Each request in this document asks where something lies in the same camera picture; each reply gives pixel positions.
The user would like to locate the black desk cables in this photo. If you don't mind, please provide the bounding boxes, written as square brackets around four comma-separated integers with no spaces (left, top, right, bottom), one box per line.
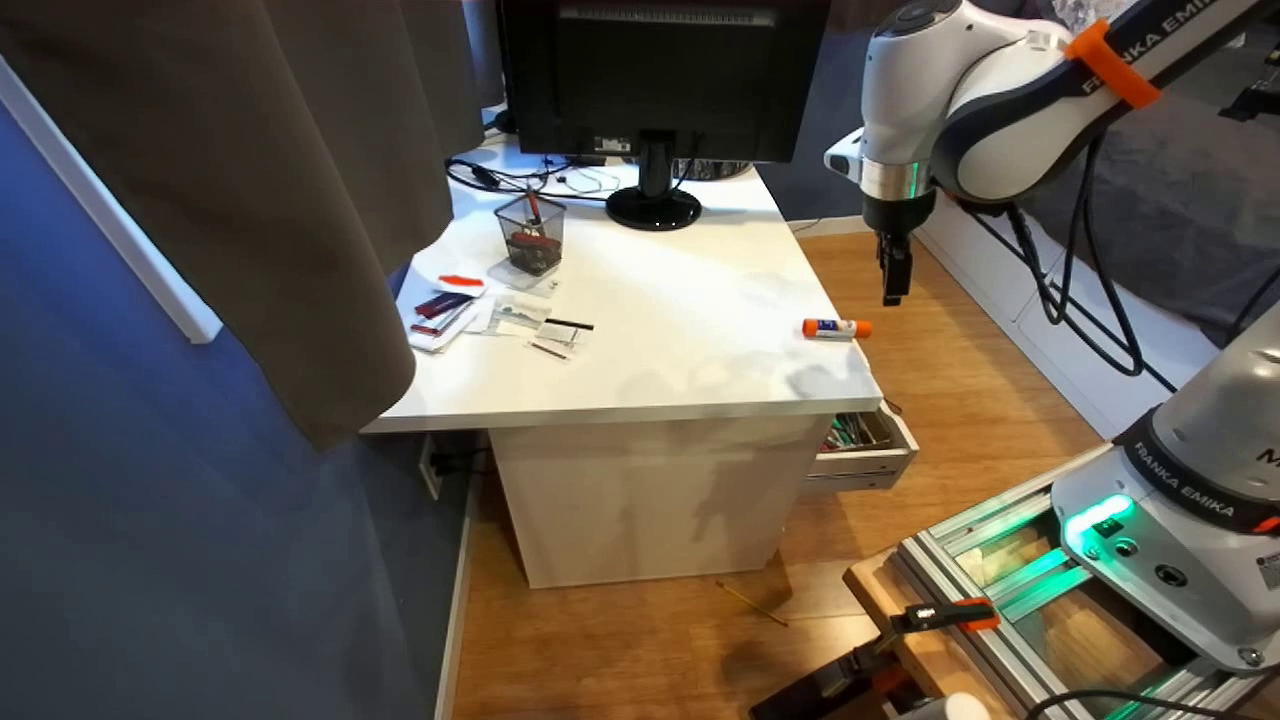
[444,154,574,202]

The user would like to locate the small items in drawer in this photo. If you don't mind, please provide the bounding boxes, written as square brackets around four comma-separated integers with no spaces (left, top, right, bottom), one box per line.
[824,412,901,458]

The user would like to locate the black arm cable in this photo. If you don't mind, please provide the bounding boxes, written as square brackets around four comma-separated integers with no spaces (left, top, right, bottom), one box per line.
[985,133,1280,402]

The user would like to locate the black computer monitor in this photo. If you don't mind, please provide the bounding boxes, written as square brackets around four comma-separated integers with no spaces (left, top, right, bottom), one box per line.
[492,0,834,237]

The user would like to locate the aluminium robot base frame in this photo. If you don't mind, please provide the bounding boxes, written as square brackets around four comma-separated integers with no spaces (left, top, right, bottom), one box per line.
[891,446,1280,720]

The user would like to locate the white desk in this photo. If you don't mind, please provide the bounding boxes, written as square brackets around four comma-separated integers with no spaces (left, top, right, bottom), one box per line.
[361,165,925,592]

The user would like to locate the brown curtain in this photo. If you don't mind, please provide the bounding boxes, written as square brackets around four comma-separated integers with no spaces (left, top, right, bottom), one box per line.
[0,0,492,454]

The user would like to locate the white window trim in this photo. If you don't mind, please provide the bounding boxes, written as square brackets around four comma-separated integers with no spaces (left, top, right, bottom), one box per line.
[0,55,228,351]

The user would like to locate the white flat box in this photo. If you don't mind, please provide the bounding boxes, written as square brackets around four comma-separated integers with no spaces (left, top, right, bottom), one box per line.
[400,286,499,361]

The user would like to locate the grey bed duvet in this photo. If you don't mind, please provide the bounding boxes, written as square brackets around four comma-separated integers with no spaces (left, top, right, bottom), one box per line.
[1023,38,1280,337]

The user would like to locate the black mesh pen cup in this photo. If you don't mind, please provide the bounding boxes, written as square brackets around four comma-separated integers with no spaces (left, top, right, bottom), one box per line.
[492,192,568,281]

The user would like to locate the white desk drawer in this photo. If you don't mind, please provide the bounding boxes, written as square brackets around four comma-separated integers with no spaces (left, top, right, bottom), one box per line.
[814,403,925,497]

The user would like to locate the orange arm strap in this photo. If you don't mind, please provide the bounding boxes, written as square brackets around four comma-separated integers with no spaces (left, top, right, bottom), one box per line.
[1064,18,1170,113]

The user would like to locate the black floor cable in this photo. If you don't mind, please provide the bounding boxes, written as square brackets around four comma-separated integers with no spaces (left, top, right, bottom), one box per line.
[1017,686,1280,720]

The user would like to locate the white bed frame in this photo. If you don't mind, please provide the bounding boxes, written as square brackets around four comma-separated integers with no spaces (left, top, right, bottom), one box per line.
[912,192,1225,446]

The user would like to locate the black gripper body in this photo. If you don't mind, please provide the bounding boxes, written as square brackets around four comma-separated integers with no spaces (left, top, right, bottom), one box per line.
[860,189,941,264]

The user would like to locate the orange capped glue stick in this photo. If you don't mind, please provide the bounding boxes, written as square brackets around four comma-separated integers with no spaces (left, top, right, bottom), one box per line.
[800,318,878,345]

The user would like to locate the orange handled clamp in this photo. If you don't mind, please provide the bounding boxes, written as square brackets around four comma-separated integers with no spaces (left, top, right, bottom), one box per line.
[752,598,1003,720]

